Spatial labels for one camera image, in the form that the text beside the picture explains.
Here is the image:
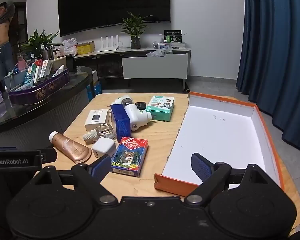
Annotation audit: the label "white plastic bag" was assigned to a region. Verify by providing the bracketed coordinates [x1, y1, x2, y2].
[62, 38, 78, 56]

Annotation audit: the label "steel pot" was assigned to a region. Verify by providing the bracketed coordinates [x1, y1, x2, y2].
[41, 45, 56, 60]

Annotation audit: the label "blue packages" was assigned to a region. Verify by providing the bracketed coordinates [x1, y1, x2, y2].
[86, 81, 102, 101]

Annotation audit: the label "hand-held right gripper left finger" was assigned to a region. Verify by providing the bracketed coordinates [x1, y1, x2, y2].
[32, 154, 118, 205]

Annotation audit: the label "clear glass refill bottle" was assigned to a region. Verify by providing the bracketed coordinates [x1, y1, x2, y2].
[83, 124, 115, 143]

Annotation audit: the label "white television cabinet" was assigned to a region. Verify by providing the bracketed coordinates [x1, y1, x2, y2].
[74, 46, 192, 90]

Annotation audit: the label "rose gold cosmetic tube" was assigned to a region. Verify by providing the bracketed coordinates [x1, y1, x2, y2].
[49, 131, 92, 164]

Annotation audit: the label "pile of clear plastic bags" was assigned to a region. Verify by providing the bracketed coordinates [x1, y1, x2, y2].
[146, 50, 173, 57]

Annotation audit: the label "blue curtain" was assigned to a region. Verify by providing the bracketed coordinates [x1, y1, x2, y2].
[236, 0, 300, 168]

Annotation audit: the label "white router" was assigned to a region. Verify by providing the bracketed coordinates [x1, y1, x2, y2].
[98, 35, 120, 52]

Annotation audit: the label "blue tin box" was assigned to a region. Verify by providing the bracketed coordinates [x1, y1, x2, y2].
[110, 104, 131, 142]

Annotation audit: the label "playing card box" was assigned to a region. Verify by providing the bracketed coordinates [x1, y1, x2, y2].
[111, 137, 149, 177]

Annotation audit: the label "white cube charger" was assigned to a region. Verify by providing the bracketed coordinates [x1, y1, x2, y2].
[92, 137, 116, 158]

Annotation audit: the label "orange cardboard box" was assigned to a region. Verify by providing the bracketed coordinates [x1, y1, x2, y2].
[154, 92, 287, 197]

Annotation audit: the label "group of medicine boxes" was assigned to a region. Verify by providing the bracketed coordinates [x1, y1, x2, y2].
[24, 59, 53, 85]

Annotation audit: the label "potted bamboo plant in vase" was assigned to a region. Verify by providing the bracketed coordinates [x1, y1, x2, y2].
[120, 12, 153, 50]

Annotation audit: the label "white power adapter box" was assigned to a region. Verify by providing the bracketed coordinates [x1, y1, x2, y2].
[84, 109, 109, 132]

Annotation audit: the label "dark glass counter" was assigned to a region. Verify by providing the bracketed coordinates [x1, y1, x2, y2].
[0, 66, 93, 135]

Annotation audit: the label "green and black box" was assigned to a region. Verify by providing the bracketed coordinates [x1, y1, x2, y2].
[164, 29, 182, 43]

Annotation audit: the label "leafy green houseplant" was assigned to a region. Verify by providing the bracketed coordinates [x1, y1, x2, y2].
[19, 29, 63, 57]

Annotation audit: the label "purple patterned tray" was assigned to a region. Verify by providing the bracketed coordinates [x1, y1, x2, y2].
[8, 69, 71, 105]

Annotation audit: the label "black television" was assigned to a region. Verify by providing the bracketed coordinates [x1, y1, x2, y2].
[58, 0, 171, 37]

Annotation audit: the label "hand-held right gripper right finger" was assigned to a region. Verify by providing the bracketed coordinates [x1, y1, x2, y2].
[184, 152, 270, 205]

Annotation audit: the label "yellow cardboard box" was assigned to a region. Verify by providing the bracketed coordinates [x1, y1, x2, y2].
[77, 41, 95, 55]

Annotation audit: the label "beige wooden box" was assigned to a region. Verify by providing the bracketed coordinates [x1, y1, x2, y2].
[51, 56, 67, 70]

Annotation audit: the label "green bandage box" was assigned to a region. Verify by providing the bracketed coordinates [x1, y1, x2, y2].
[145, 95, 176, 122]

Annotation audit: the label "small boxes on cabinet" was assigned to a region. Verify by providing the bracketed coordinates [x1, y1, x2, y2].
[154, 41, 171, 50]

